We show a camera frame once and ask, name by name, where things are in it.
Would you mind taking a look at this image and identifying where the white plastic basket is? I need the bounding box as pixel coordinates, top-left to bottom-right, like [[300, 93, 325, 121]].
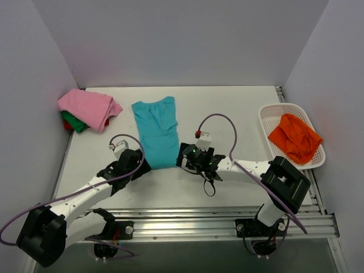
[[258, 103, 326, 170]]

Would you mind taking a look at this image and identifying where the aluminium rail frame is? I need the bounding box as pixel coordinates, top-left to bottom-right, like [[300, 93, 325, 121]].
[[22, 85, 348, 273]]

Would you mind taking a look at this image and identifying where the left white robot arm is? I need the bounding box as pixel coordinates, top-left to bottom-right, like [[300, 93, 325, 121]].
[[16, 149, 151, 267]]

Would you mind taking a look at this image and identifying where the green folded t-shirt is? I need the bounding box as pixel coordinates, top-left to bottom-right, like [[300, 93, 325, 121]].
[[60, 111, 89, 134]]

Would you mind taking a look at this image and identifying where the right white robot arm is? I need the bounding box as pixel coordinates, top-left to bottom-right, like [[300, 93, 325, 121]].
[[176, 143, 311, 235]]

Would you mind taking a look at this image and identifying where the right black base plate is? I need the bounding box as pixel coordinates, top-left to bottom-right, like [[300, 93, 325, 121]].
[[235, 218, 286, 238]]

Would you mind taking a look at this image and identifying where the black thin wire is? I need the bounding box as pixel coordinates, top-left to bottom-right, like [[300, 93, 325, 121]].
[[179, 167, 217, 197]]

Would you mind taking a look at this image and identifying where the orange t-shirt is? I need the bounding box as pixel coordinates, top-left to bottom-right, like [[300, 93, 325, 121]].
[[268, 114, 323, 165]]

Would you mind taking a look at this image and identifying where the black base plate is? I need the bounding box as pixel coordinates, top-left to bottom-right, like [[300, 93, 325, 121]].
[[93, 221, 134, 241], [235, 218, 286, 238]]

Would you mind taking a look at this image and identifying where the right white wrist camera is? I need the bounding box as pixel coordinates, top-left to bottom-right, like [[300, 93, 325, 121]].
[[195, 130, 212, 152]]

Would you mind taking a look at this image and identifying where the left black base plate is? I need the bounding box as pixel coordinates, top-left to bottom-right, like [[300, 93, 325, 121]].
[[93, 221, 134, 241]]

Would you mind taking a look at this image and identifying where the red folded t-shirt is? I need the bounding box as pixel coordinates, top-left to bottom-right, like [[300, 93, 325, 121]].
[[64, 119, 109, 130]]

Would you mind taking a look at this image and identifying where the pink folded t-shirt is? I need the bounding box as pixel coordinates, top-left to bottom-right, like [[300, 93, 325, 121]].
[[57, 89, 123, 133]]

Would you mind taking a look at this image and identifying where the teal t-shirt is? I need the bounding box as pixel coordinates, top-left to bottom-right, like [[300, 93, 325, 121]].
[[131, 96, 179, 169]]

